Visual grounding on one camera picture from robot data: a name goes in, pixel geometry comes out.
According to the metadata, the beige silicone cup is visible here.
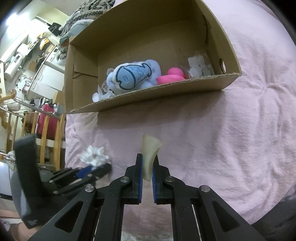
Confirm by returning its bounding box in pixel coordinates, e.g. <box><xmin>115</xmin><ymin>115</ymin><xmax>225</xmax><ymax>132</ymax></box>
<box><xmin>142</xmin><ymin>135</ymin><xmax>163</xmax><ymax>181</ymax></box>

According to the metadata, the white soft toy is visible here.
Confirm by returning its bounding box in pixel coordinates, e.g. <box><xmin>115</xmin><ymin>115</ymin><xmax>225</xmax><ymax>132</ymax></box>
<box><xmin>92</xmin><ymin>86</ymin><xmax>114</xmax><ymax>102</ymax></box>

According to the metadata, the clear plastic bag with label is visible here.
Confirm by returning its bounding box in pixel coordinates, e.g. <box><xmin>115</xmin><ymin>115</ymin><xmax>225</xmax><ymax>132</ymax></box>
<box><xmin>187</xmin><ymin>52</ymin><xmax>215</xmax><ymax>78</ymax></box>

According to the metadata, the white kitchen cabinet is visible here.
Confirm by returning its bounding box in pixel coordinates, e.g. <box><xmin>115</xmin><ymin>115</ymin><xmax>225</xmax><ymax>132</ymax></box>
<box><xmin>27</xmin><ymin>65</ymin><xmax>64</xmax><ymax>99</ymax></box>

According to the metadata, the light blue plush toy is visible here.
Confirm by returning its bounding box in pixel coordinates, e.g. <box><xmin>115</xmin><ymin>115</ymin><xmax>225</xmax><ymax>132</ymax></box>
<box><xmin>102</xmin><ymin>59</ymin><xmax>162</xmax><ymax>95</ymax></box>

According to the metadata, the person's left hand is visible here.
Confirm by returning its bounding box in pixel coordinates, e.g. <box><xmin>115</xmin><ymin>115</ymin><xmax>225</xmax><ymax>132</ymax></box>
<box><xmin>1</xmin><ymin>209</ymin><xmax>41</xmax><ymax>240</ymax></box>

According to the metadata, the red suitcase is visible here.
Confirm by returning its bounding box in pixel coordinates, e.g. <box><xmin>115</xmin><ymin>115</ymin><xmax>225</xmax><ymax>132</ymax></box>
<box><xmin>36</xmin><ymin>104</ymin><xmax>58</xmax><ymax>140</ymax></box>

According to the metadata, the pink duvet cover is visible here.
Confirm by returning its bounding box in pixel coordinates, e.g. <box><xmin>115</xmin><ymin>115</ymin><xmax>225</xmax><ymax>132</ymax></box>
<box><xmin>65</xmin><ymin>1</ymin><xmax>295</xmax><ymax>223</ymax></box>

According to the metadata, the pink rubber duck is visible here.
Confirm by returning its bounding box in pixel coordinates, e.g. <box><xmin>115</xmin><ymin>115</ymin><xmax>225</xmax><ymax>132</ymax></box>
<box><xmin>157</xmin><ymin>67</ymin><xmax>185</xmax><ymax>85</ymax></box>

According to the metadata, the brown cardboard box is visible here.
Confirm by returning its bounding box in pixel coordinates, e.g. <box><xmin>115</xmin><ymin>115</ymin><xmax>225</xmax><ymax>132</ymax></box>
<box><xmin>64</xmin><ymin>1</ymin><xmax>242</xmax><ymax>113</ymax></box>

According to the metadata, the blue cushion under blanket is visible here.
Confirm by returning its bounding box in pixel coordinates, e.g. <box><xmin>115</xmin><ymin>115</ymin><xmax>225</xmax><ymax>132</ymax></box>
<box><xmin>59</xmin><ymin>19</ymin><xmax>93</xmax><ymax>45</ymax></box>

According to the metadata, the yellow wooden chair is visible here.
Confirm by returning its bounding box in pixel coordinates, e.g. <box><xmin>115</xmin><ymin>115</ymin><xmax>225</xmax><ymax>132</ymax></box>
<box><xmin>1</xmin><ymin>90</ymin><xmax>66</xmax><ymax>171</ymax></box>

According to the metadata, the patterned knit blanket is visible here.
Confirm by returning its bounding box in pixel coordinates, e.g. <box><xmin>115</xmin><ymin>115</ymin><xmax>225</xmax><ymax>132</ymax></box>
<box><xmin>59</xmin><ymin>0</ymin><xmax>115</xmax><ymax>37</ymax></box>

